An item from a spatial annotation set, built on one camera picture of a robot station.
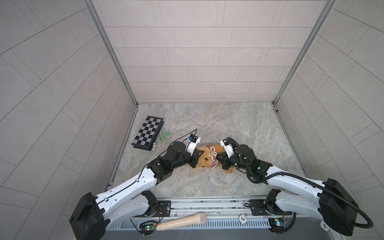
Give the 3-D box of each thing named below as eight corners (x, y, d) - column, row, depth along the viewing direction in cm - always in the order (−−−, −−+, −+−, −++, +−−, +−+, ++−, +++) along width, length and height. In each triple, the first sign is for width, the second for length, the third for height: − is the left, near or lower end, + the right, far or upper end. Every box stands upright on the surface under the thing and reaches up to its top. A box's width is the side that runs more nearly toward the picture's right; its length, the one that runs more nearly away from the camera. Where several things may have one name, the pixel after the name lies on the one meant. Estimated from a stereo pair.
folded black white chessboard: (133, 147, 94) (131, 144, 91) (149, 118, 108) (148, 115, 106) (151, 151, 92) (149, 148, 89) (165, 121, 107) (164, 118, 104)
